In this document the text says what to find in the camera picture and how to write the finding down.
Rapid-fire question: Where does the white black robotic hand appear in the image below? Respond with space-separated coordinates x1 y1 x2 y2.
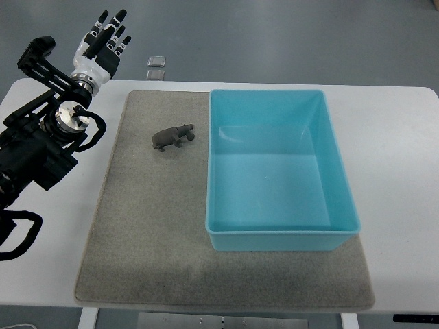
70 9 131 93

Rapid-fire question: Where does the brown toy hippo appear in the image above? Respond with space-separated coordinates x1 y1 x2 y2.
152 124 195 152

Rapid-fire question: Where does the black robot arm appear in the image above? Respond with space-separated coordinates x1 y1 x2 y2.
1 36 106 208

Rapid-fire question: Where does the blue plastic box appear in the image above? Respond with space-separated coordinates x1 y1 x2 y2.
205 90 361 252

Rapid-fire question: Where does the lower floor socket plate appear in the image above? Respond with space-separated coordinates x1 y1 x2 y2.
146 69 165 81

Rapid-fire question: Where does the grey felt mat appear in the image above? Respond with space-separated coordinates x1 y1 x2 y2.
75 91 375 313

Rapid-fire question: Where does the white left table leg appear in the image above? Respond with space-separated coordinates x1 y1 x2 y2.
78 307 99 329

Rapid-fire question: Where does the white table leg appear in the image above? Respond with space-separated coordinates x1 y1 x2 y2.
340 313 359 329
78 307 99 329

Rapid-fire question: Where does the metal table crossbar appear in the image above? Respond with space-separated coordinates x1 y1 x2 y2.
137 313 309 329

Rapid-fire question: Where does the white right table leg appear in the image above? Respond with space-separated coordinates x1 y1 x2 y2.
340 313 359 329

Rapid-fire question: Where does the black table control panel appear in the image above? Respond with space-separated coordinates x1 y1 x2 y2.
392 314 439 324

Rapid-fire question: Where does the black braided cable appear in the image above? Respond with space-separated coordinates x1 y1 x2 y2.
0 209 44 262

